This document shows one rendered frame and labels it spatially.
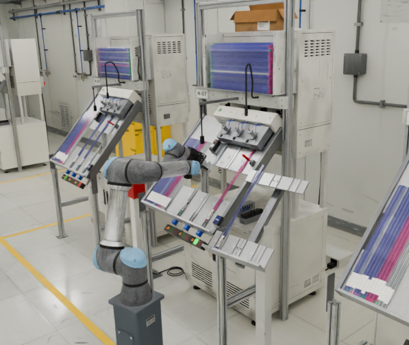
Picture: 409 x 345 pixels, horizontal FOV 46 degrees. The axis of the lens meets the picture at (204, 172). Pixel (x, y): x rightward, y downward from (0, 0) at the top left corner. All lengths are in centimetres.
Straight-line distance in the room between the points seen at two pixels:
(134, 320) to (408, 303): 114
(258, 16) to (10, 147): 450
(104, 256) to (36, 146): 483
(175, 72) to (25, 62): 325
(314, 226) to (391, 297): 127
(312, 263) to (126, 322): 140
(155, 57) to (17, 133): 341
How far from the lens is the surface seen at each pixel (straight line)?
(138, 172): 217
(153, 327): 236
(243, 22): 329
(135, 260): 218
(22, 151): 695
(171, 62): 396
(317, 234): 319
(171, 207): 283
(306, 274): 323
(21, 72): 685
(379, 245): 206
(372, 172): 417
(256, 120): 275
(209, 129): 307
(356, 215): 436
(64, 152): 418
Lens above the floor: 171
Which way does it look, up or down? 16 degrees down
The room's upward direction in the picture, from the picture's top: 2 degrees counter-clockwise
